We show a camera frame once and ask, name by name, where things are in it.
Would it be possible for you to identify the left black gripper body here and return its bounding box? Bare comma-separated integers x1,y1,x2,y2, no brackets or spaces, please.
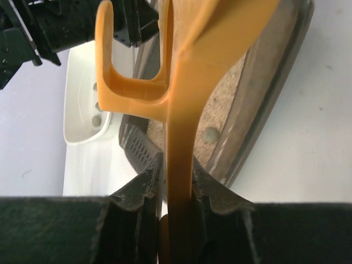
35,1,159,66

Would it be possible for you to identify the yellow litter scoop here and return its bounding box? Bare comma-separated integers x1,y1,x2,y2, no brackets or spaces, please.
95,1,278,263

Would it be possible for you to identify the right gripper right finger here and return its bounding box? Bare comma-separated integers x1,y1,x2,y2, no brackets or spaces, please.
190,161,351,263

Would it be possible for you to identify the white plastic tub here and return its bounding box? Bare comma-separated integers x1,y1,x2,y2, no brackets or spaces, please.
63,41,122,145

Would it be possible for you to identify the dark brown litter box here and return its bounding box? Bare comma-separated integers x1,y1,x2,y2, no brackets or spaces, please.
119,1,315,188

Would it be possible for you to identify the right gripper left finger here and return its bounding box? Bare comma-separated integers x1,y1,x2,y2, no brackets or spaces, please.
1,153,163,263

